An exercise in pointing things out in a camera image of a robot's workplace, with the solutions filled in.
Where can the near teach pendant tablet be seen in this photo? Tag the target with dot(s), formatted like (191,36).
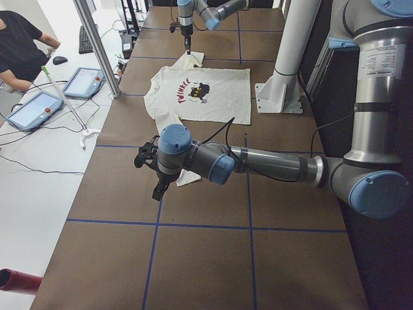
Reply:
(35,112)

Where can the teach pendant tablet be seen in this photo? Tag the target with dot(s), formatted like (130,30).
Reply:
(84,83)
(35,112)

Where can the black computer mouse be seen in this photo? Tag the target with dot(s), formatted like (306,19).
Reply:
(58,60)

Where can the cream long-sleeve cat shirt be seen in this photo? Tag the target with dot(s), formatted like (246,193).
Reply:
(188,91)

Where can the person in black shirt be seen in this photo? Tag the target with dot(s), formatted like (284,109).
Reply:
(21,60)

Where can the red cylinder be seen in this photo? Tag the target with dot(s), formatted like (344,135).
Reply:
(18,282)

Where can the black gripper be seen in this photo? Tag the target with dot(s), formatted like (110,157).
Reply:
(164,179)
(185,32)

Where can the black keyboard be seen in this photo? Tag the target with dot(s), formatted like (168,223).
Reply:
(85,46)

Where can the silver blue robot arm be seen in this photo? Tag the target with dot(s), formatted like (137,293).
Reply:
(365,177)
(212,16)

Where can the far teach pendant tablet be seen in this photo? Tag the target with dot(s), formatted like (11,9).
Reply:
(84,83)

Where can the aluminium frame post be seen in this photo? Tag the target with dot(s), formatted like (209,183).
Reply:
(87,21)

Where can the white reacher grabber stick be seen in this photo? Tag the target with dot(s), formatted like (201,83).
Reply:
(86,132)

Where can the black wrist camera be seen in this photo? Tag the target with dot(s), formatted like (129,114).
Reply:
(147,155)
(174,26)

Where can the white camera post base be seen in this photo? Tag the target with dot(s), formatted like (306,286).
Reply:
(280,93)

